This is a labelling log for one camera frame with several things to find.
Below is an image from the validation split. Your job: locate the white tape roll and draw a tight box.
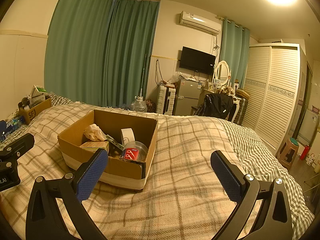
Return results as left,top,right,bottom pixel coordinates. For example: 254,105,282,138
121,128,135,147

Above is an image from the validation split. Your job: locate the narrow green curtain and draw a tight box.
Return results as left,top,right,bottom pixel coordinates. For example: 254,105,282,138
219,17,250,83

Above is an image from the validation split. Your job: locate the patterned brown bag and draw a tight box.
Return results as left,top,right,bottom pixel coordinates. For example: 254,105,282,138
145,99,157,113

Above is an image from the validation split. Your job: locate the large cardboard box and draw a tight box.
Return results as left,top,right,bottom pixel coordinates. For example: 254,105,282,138
57,109,158,190

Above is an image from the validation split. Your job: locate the yellow paper box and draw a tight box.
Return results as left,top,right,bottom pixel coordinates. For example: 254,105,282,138
80,141,110,153

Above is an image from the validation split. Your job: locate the black jacket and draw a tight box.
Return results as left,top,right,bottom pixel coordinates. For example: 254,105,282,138
195,93,233,120

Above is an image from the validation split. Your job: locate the small printed cardboard box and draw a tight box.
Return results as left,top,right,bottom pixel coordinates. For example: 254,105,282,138
19,97,52,125

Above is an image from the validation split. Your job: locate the white ribbed suitcase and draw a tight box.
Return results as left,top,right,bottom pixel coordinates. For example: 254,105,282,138
156,84,177,115

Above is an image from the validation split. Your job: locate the grey-green plastic tool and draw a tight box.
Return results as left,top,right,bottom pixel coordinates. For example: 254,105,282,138
106,134,124,150

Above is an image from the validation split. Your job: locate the wide green curtain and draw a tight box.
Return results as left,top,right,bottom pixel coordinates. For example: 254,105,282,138
44,0,160,108

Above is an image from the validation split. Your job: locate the black wall television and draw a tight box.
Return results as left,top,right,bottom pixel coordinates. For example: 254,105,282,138
179,46,216,75

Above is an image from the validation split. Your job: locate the white tissue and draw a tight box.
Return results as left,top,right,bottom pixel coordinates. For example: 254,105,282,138
84,124,107,142

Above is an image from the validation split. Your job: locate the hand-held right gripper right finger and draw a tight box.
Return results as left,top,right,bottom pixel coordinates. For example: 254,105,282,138
210,150,293,240

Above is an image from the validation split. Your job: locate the large clear water jug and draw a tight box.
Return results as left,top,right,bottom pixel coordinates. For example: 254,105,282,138
132,96,148,113

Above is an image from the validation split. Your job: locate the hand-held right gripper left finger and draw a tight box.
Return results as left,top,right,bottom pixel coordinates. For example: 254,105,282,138
25,148,108,240

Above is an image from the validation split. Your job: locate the white dressing table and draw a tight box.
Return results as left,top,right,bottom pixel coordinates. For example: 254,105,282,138
202,80,244,123

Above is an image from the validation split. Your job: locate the white air conditioner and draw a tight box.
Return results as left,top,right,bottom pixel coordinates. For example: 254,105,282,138
179,11,222,35

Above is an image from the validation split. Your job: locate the fluffy tan cloth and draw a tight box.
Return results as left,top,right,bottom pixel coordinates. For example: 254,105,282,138
217,85,235,97

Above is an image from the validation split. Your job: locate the white oval mirror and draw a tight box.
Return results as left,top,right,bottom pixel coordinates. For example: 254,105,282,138
214,60,230,85

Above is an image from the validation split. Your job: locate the white louvered wardrobe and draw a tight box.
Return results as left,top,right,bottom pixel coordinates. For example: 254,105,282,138
241,44,300,155

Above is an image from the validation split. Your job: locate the silver small fridge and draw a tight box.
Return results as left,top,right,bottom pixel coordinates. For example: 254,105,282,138
174,78,200,116

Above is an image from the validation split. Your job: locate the red can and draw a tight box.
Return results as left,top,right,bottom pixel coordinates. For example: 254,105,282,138
119,148,139,160

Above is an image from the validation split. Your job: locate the green and white carton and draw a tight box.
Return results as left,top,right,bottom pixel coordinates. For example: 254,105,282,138
31,85,47,97

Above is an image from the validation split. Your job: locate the white pole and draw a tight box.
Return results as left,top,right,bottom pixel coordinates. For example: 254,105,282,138
140,54,147,98

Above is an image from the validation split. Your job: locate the red fire extinguisher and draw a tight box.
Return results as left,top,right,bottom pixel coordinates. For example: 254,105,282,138
299,145,310,160

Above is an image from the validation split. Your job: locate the clear round plastic jar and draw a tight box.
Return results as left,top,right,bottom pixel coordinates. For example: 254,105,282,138
121,141,148,161

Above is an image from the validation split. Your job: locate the brown plastic stool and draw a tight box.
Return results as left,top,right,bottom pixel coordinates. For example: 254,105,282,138
276,137,300,170

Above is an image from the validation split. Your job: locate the green striped bed sheet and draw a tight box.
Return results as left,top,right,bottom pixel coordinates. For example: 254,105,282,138
0,94,315,240

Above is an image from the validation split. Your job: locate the dark suitcase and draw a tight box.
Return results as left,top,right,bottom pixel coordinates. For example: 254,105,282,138
234,96,249,126

